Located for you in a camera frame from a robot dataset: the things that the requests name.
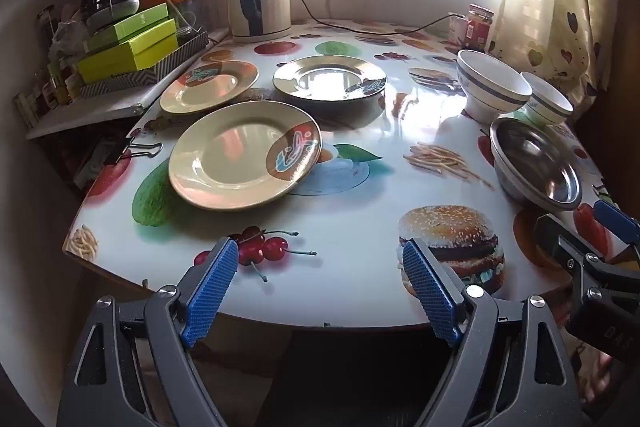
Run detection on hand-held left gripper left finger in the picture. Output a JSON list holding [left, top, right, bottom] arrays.
[[56, 236, 240, 427]]

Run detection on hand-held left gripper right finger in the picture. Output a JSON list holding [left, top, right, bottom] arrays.
[[401, 237, 586, 427]]

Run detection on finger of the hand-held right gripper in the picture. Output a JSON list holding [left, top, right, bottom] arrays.
[[534, 213, 608, 279], [594, 199, 640, 249]]

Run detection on stainless steel bowl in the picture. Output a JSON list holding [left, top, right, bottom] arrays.
[[489, 117, 583, 212]]

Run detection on small white blue-striped bowl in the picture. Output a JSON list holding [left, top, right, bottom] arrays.
[[520, 71, 574, 128]]

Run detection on cream plate with blue print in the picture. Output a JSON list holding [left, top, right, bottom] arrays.
[[168, 101, 322, 211], [273, 55, 388, 102], [159, 60, 260, 115]]

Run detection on large white blue-striped bowl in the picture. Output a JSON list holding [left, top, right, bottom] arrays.
[[457, 49, 533, 124]]

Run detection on black binder clip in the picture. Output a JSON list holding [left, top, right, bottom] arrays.
[[104, 138, 163, 165]]

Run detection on white shelf board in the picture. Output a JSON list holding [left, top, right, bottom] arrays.
[[25, 72, 173, 140]]

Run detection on heart patterned curtain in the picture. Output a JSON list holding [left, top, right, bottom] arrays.
[[492, 0, 621, 108]]

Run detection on glass jar with red label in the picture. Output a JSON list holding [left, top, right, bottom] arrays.
[[462, 4, 495, 48]]

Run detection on grey chevron patterned tray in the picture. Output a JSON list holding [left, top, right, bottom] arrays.
[[80, 29, 210, 100]]

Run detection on white cup behind jar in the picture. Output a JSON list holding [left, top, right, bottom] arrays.
[[448, 14, 468, 42]]

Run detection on lime green box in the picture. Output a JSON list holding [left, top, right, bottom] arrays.
[[82, 3, 170, 52], [76, 19, 180, 84]]

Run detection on row of small bottles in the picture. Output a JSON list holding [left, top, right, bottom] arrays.
[[15, 62, 83, 128]]

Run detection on grey electronic device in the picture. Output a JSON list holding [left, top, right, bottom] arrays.
[[86, 0, 141, 28]]

